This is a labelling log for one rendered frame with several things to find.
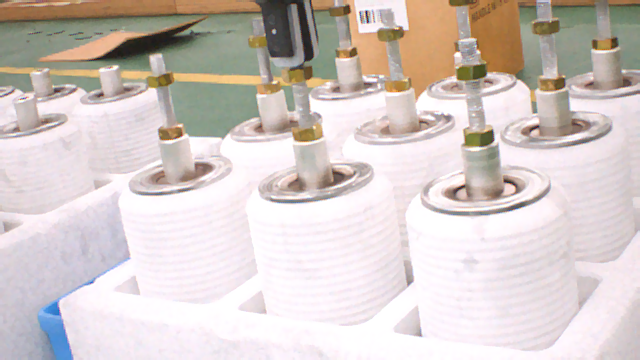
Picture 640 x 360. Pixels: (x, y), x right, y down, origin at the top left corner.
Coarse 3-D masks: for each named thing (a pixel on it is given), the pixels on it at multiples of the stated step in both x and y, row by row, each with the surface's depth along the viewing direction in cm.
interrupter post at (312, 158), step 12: (300, 144) 61; (312, 144) 61; (324, 144) 62; (300, 156) 61; (312, 156) 61; (324, 156) 62; (300, 168) 62; (312, 168) 61; (324, 168) 62; (300, 180) 62; (312, 180) 62; (324, 180) 62
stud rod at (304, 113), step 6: (300, 66) 60; (294, 84) 61; (300, 84) 61; (306, 84) 61; (294, 90) 61; (300, 90) 61; (306, 90) 61; (300, 96) 61; (306, 96) 61; (300, 102) 61; (306, 102) 61; (300, 108) 61; (306, 108) 61; (300, 114) 61; (306, 114) 61; (300, 120) 61; (306, 120) 61; (312, 120) 61; (300, 126) 62; (306, 126) 61
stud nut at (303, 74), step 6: (306, 66) 60; (282, 72) 61; (288, 72) 60; (294, 72) 60; (300, 72) 60; (306, 72) 60; (312, 72) 61; (282, 78) 61; (288, 78) 60; (294, 78) 60; (300, 78) 60; (306, 78) 60
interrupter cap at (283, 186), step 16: (336, 160) 66; (352, 160) 65; (272, 176) 65; (288, 176) 64; (336, 176) 64; (352, 176) 62; (368, 176) 61; (272, 192) 62; (288, 192) 61; (304, 192) 60; (320, 192) 60; (336, 192) 59
